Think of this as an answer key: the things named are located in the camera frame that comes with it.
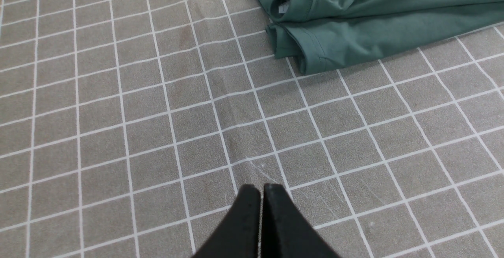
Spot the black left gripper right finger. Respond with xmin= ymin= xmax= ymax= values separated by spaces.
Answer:
xmin=261 ymin=183 xmax=340 ymax=258

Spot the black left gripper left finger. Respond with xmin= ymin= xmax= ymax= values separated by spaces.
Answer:
xmin=193 ymin=184 xmax=261 ymax=258

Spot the green long sleeve shirt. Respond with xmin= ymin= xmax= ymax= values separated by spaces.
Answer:
xmin=258 ymin=0 xmax=504 ymax=75

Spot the grey checkered tablecloth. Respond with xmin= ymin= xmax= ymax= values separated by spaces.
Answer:
xmin=0 ymin=0 xmax=503 ymax=258

